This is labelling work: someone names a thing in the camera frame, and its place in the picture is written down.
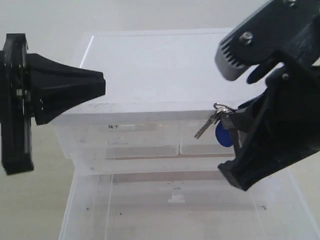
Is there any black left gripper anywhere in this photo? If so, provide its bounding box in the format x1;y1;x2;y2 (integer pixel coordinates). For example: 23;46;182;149
0;33;106;175

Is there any top left small drawer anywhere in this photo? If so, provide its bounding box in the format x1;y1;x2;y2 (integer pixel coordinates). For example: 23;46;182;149
66;122;181;159

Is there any small drawer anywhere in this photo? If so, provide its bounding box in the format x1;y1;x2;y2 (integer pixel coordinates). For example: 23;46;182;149
179;120;234;155
66;122;181;159

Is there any key bunch with blue fob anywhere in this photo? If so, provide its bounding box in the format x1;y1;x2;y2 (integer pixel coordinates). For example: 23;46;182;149
194;103;236;148

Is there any wide drawer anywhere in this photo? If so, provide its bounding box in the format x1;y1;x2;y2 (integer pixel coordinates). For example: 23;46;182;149
59;171;320;240

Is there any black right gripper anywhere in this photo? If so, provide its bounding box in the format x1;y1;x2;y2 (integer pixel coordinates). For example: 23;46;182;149
215;0;320;81

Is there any white translucent drawer cabinet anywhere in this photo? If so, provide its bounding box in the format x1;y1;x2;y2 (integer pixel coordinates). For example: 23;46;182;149
53;27;276;176

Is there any top right small drawer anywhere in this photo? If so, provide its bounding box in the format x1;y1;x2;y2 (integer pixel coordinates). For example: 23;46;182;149
179;120;234;155

